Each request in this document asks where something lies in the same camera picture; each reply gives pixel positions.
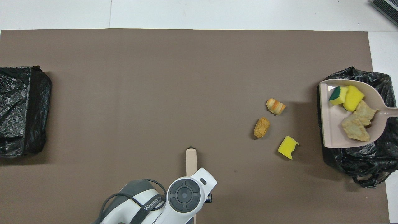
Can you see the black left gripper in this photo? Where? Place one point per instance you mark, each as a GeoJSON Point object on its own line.
{"type": "Point", "coordinates": [209, 199]}

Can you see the beige hand brush black bristles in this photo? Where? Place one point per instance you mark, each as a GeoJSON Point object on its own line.
{"type": "Point", "coordinates": [191, 161]}

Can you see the beige plastic dustpan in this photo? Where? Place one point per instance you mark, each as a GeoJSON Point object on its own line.
{"type": "Point", "coordinates": [332, 127]}

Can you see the beige bread chunk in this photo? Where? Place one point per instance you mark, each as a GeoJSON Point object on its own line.
{"type": "Point", "coordinates": [367, 112]}
{"type": "Point", "coordinates": [356, 129]}

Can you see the green and yellow sponge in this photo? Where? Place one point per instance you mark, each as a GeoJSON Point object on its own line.
{"type": "Point", "coordinates": [338, 95]}

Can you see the yellow sponge piece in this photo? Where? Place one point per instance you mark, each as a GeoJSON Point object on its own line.
{"type": "Point", "coordinates": [287, 147]}
{"type": "Point", "coordinates": [353, 98]}

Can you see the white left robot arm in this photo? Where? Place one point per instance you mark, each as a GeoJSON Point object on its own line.
{"type": "Point", "coordinates": [183, 196]}

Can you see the open black bag-lined trash bin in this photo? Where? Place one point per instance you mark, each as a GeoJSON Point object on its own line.
{"type": "Point", "coordinates": [357, 165]}

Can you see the black bag-covered trash bin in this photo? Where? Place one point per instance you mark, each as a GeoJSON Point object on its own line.
{"type": "Point", "coordinates": [21, 112]}

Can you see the brown bread roll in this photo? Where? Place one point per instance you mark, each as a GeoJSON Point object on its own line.
{"type": "Point", "coordinates": [261, 127]}

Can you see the small golden croissant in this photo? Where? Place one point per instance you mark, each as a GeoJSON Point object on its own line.
{"type": "Point", "coordinates": [275, 106]}

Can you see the brown table mat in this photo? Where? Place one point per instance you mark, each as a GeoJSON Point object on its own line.
{"type": "Point", "coordinates": [155, 77]}

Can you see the dark ribbed device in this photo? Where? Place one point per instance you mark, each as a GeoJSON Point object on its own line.
{"type": "Point", "coordinates": [388, 9]}

